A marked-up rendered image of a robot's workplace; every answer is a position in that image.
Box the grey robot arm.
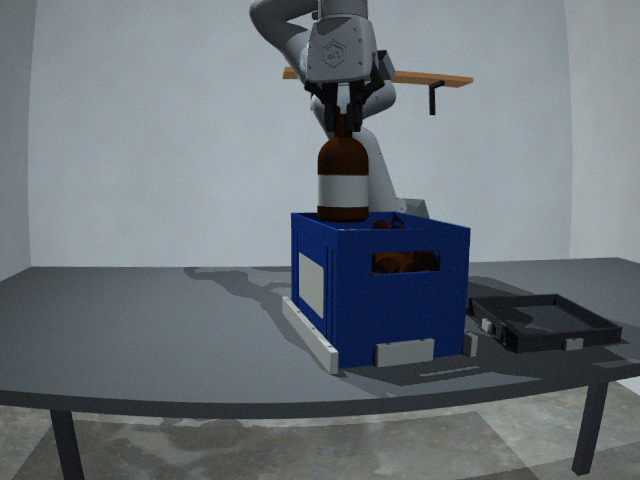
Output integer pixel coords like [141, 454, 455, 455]
[249, 0, 407, 213]

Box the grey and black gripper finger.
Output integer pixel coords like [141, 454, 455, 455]
[346, 59, 385, 132]
[304, 81, 340, 132]

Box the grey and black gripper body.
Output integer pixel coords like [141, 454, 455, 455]
[306, 14, 379, 86]

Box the blue plastic crate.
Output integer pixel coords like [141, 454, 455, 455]
[291, 212, 471, 369]

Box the brown glass bottle with white label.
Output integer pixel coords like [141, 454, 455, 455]
[317, 114, 369, 223]

